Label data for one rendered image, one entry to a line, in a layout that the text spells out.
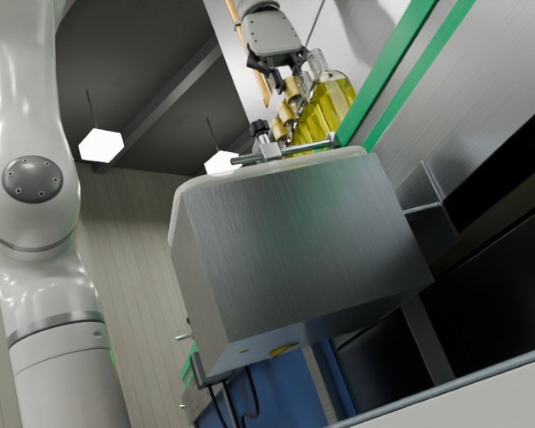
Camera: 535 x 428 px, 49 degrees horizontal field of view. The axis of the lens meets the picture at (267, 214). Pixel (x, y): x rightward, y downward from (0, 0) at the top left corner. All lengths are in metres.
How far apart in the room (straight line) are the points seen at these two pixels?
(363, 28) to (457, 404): 0.87
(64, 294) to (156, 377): 8.90
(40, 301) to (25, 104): 0.30
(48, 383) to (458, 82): 0.55
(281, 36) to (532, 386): 0.95
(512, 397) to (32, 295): 0.59
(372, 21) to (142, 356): 8.80
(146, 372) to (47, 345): 8.84
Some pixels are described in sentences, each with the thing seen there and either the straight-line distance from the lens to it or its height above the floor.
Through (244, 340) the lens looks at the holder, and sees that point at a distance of 0.54.
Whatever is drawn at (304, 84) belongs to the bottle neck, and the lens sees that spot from 1.04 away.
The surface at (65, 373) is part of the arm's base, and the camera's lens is 0.74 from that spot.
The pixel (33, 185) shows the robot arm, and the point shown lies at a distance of 0.77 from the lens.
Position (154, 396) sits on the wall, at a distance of 9.53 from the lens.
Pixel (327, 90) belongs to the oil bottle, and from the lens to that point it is 0.95.
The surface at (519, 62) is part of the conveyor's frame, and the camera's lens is 0.56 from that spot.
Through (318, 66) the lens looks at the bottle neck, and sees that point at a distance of 1.00.
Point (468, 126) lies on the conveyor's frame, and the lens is 0.61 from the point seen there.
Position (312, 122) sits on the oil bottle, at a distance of 0.98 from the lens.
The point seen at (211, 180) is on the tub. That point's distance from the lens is 0.58.
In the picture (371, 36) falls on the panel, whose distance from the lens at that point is 1.09.
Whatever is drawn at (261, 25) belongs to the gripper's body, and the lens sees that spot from 1.17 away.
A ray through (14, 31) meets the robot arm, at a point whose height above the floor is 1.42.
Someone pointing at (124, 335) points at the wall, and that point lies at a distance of 9.58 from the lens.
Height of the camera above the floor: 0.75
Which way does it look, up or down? 20 degrees up
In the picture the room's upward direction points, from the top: 20 degrees counter-clockwise
